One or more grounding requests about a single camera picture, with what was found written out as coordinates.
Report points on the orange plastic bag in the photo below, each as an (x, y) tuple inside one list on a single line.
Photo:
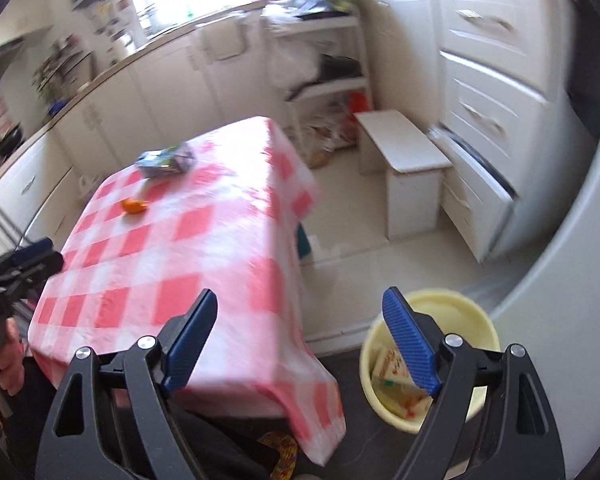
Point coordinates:
[(357, 102)]

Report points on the white door hanging rack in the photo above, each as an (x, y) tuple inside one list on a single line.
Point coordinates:
[(222, 37)]

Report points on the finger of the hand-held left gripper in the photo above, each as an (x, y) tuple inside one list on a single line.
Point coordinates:
[(42, 266), (32, 249)]

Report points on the yellow patterned cloth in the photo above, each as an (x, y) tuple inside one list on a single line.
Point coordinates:
[(282, 452)]

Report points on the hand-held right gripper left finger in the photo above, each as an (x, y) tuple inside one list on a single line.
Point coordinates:
[(192, 340)]

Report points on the green silver carton box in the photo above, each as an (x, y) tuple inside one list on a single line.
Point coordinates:
[(165, 160)]

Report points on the wall utensil rack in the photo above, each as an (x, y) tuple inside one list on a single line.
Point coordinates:
[(62, 70)]

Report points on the red checked tablecloth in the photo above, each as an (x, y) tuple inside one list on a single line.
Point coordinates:
[(205, 240)]

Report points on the grey mop pole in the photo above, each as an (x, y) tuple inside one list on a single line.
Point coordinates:
[(2, 220)]

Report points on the pale yellow plastic bin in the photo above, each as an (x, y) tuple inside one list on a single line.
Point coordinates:
[(460, 310)]

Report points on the white wooden stool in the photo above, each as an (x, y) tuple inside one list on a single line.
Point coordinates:
[(405, 145)]

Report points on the red and white carton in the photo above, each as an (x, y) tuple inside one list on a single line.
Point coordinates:
[(392, 365)]

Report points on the person's left hand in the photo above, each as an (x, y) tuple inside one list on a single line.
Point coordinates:
[(11, 365)]

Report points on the black clay pot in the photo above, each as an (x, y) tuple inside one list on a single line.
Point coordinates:
[(10, 142)]

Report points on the white storage trolley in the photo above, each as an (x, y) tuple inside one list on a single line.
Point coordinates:
[(330, 25)]

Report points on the white base cabinets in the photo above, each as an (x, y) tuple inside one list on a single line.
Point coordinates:
[(170, 90)]

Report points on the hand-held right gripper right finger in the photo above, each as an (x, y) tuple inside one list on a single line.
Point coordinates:
[(410, 340)]

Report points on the white cabinet drawer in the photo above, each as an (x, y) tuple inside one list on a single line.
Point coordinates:
[(475, 195), (495, 30), (490, 110)]

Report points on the white refrigerator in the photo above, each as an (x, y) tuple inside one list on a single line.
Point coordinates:
[(570, 240)]

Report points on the large white plastic bag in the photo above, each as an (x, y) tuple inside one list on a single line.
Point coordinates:
[(295, 65)]

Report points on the blue cloth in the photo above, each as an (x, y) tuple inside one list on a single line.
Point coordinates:
[(56, 109)]

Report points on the black frying pan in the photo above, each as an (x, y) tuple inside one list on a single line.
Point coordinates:
[(337, 67)]

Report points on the orange peel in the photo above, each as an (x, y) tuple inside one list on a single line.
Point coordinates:
[(134, 206)]

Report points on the teal object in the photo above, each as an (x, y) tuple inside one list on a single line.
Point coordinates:
[(303, 242)]

